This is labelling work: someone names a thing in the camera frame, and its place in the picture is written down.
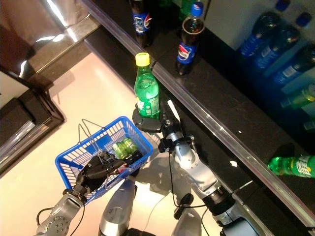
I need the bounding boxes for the black cabinet with chrome rails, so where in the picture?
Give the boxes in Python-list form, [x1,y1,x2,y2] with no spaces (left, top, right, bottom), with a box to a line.
[0,0,100,177]

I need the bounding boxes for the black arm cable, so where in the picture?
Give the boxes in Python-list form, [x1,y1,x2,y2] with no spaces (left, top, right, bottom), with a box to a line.
[36,204,86,236]
[169,151,210,236]

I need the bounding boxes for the green bottles lying at back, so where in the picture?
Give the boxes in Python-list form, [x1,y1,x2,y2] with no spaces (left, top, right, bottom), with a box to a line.
[280,85,315,109]

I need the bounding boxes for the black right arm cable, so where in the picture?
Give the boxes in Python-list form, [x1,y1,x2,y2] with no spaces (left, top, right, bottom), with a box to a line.
[169,151,210,236]

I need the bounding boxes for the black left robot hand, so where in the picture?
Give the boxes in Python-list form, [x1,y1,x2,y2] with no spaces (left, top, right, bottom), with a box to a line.
[72,151,129,200]

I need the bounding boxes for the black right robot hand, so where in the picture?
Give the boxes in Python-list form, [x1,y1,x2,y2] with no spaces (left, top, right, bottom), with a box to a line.
[131,99,183,135]

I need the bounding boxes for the blue plastic shopping basket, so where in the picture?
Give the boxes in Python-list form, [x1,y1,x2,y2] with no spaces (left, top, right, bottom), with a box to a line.
[54,115,155,207]

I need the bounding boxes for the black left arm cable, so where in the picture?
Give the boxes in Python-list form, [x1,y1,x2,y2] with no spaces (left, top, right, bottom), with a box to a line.
[36,204,86,236]

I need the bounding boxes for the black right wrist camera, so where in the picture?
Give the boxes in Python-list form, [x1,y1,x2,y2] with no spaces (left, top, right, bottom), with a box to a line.
[158,137,173,153]

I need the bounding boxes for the cola bottle red label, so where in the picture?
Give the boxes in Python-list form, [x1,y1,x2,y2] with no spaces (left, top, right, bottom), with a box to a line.
[115,151,144,174]

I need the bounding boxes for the grey robot left leg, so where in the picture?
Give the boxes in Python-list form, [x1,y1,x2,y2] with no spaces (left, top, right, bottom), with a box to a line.
[97,176,138,236]

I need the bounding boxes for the black display shelf chrome rail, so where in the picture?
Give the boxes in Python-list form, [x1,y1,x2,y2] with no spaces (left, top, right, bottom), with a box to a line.
[78,0,315,236]

